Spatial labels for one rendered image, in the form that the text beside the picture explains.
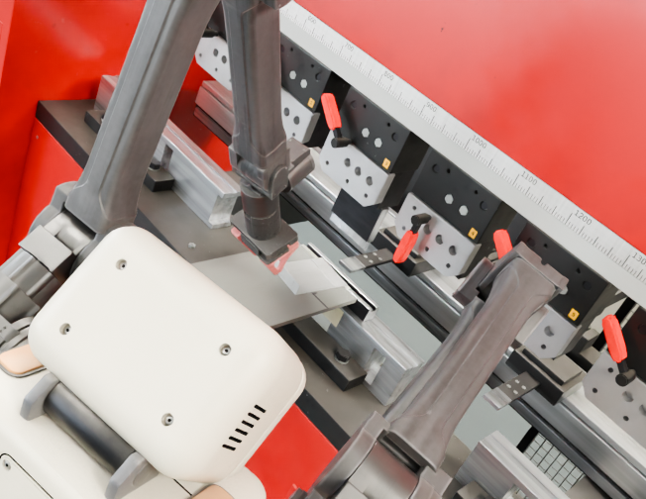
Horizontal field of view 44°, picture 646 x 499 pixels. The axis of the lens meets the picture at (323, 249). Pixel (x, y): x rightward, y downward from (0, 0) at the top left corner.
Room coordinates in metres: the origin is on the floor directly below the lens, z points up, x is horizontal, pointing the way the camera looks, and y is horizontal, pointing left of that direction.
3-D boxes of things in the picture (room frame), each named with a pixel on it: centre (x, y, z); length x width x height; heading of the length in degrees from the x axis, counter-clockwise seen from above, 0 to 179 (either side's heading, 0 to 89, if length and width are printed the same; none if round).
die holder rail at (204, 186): (1.60, 0.43, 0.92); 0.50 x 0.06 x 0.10; 57
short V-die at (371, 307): (1.29, -0.05, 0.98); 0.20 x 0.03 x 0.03; 57
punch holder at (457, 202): (1.20, -0.18, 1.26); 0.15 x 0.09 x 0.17; 57
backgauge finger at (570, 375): (1.22, -0.44, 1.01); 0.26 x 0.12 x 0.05; 147
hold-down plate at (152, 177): (1.58, 0.50, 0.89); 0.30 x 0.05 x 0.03; 57
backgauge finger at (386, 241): (1.43, -0.12, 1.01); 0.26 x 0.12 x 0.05; 147
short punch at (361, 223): (1.30, -0.03, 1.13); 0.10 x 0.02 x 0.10; 57
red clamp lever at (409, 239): (1.16, -0.13, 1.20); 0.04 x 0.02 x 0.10; 147
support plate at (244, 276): (1.18, 0.05, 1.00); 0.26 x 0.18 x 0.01; 147
